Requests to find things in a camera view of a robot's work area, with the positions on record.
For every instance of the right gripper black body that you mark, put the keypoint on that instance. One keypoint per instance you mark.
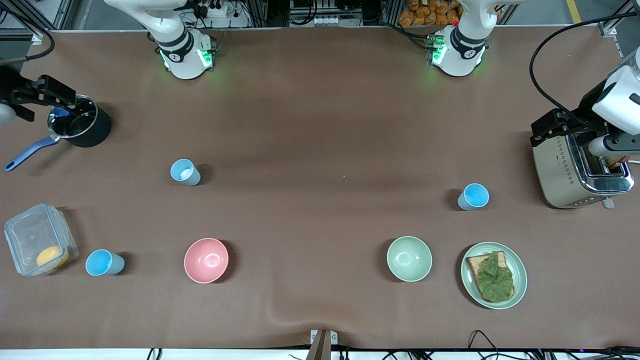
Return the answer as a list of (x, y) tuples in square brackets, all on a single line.
[(9, 83)]

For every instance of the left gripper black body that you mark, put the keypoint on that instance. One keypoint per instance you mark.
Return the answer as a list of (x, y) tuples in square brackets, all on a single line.
[(589, 106)]

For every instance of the blue plastic cup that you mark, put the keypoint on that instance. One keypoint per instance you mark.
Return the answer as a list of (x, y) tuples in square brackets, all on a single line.
[(100, 262), (475, 196)]

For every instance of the blue cup with white ball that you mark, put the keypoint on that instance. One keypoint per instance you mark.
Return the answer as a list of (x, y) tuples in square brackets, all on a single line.
[(194, 177)]

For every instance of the silver toaster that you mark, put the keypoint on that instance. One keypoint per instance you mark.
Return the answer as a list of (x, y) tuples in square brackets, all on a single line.
[(557, 172)]

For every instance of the brown bread slice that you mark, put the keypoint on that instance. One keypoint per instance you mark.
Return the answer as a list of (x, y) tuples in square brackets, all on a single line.
[(616, 161)]

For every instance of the clear plastic food container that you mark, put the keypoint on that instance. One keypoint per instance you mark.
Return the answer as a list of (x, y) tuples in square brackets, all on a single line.
[(30, 232)]

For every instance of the green plate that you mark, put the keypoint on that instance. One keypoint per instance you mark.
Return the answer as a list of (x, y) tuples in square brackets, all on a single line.
[(520, 272)]

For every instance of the toast slice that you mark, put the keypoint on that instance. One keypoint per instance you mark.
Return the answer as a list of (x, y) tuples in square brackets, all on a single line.
[(474, 264)]

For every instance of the green lettuce leaf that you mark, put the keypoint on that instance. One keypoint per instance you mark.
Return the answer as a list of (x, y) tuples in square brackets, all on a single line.
[(495, 280)]

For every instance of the yellow round food piece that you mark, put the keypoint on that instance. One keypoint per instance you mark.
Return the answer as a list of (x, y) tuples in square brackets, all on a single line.
[(51, 256)]

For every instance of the orange bag of buns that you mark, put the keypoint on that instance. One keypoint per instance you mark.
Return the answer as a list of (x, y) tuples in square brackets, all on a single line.
[(427, 12)]

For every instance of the power strip with plugs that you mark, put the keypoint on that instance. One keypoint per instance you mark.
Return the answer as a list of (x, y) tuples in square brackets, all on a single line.
[(215, 9)]

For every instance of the green bowl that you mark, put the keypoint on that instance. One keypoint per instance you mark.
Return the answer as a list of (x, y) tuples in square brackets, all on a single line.
[(409, 258)]

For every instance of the pink bowl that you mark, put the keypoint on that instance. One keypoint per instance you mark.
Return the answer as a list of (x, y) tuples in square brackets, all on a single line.
[(206, 260)]

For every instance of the white power strip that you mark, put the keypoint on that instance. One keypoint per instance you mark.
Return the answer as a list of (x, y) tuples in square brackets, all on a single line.
[(329, 21)]

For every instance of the aluminium frame profile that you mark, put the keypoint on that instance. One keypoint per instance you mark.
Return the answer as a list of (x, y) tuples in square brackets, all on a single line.
[(30, 17), (617, 17)]

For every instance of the metal table bracket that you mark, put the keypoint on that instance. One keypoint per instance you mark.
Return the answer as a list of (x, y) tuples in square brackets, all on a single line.
[(321, 342)]

